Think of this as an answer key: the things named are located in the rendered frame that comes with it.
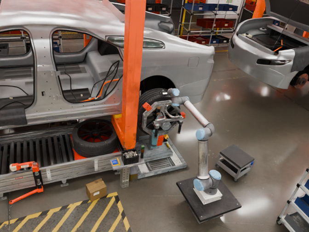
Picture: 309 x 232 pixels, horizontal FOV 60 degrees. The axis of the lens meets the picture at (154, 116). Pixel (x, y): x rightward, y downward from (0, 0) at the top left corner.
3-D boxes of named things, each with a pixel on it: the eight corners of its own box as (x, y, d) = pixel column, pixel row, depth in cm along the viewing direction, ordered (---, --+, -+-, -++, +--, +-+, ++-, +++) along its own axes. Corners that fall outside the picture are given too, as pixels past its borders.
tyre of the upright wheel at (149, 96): (182, 96, 395) (148, 80, 356) (189, 105, 377) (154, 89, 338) (158, 130, 415) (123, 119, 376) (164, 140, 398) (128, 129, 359)
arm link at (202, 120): (220, 130, 300) (186, 93, 339) (212, 131, 293) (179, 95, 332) (216, 136, 307) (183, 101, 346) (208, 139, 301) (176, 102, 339)
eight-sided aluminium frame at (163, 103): (175, 130, 392) (180, 98, 361) (177, 132, 387) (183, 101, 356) (140, 136, 372) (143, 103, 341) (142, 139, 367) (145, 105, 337)
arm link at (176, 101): (182, 105, 330) (181, 95, 328) (174, 107, 324) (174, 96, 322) (177, 105, 338) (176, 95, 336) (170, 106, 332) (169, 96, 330)
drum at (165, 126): (164, 120, 373) (165, 112, 365) (170, 130, 357) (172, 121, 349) (155, 122, 368) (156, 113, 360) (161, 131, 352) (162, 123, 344)
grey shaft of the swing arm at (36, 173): (43, 188, 347) (38, 160, 320) (44, 191, 343) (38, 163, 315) (36, 189, 344) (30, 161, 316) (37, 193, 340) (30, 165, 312)
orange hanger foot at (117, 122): (121, 119, 410) (122, 100, 390) (132, 141, 371) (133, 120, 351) (111, 121, 404) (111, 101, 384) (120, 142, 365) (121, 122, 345)
